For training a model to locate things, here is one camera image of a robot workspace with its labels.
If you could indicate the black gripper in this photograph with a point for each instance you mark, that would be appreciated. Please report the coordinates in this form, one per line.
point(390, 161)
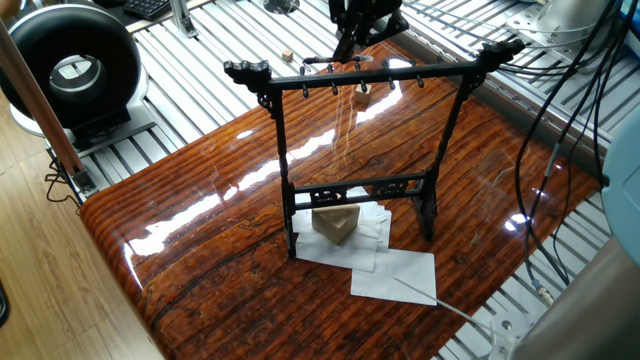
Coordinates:
point(366, 10)

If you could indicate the thin calligraphy brush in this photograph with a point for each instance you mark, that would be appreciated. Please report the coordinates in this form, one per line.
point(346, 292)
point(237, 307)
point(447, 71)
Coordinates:
point(320, 61)

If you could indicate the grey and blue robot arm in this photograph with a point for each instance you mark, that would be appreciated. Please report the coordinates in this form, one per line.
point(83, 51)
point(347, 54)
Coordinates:
point(600, 280)

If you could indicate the grey robot base column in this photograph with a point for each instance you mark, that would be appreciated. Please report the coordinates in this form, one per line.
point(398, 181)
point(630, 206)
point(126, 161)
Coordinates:
point(575, 18)

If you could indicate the black metal pen rack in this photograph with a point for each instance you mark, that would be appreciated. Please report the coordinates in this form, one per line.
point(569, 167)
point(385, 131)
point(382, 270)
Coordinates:
point(355, 188)

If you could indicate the small wooden cube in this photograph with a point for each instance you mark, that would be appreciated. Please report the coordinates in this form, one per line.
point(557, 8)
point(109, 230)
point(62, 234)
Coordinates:
point(362, 97)

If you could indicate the tiny yellow cube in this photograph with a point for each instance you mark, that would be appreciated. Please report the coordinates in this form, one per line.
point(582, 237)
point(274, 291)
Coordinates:
point(287, 53)

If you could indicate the large wooden block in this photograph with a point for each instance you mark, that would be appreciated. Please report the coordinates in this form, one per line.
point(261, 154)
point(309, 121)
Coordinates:
point(336, 222)

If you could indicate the white paper sheet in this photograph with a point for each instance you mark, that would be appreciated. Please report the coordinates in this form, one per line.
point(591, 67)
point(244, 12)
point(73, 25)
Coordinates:
point(305, 240)
point(378, 225)
point(400, 278)

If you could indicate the black keyboard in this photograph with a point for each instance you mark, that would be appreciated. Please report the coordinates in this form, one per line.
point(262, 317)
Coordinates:
point(150, 8)

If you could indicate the brown wooden pole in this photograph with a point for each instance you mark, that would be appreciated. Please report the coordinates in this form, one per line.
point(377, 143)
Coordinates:
point(40, 100)

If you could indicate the black round duct fan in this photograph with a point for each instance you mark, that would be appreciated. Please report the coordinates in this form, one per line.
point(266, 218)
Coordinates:
point(30, 50)

